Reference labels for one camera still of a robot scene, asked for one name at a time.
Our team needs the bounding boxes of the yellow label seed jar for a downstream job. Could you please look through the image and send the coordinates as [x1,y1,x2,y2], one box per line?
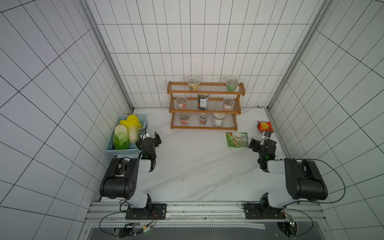
[188,77,201,91]

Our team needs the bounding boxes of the green white napa cabbage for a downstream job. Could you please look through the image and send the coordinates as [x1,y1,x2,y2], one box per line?
[113,125,130,150]

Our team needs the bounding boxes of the green label seed jar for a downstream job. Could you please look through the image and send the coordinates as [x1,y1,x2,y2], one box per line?
[226,78,239,92]

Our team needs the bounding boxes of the green snack packet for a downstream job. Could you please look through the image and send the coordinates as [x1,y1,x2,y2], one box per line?
[226,132,249,148]

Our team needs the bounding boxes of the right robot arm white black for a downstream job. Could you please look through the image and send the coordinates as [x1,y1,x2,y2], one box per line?
[245,138,328,220]

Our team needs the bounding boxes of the small red jar bottom middle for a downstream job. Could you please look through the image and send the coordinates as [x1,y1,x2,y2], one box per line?
[199,114,208,125]

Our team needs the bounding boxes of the small red jar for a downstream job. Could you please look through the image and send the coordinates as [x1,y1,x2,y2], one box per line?
[199,114,208,125]
[179,113,190,125]

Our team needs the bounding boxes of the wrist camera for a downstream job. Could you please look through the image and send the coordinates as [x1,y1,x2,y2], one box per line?
[263,129,273,138]
[139,128,147,138]

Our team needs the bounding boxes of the yellow white napa cabbage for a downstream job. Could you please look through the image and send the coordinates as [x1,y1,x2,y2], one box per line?
[120,115,143,144]

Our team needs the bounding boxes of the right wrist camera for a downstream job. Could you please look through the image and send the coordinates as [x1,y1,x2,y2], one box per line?
[263,129,273,138]

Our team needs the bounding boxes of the red snack bag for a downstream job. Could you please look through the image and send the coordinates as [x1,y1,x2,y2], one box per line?
[257,121,274,134]

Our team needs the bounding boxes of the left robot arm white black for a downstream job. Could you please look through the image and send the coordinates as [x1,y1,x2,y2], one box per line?
[100,133,162,220]

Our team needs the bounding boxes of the small red jar bottom left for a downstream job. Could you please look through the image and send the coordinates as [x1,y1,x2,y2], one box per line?
[179,113,190,125]

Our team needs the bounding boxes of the wooden three-tier shelf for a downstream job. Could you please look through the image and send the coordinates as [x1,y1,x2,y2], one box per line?
[167,79,246,131]

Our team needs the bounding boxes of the dark green tin can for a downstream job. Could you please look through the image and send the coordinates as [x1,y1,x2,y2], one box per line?
[198,94,209,111]

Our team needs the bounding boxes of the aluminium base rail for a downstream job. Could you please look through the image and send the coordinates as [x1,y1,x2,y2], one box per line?
[79,199,333,240]

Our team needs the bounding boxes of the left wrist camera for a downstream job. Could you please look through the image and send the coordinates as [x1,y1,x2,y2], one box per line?
[139,128,147,138]

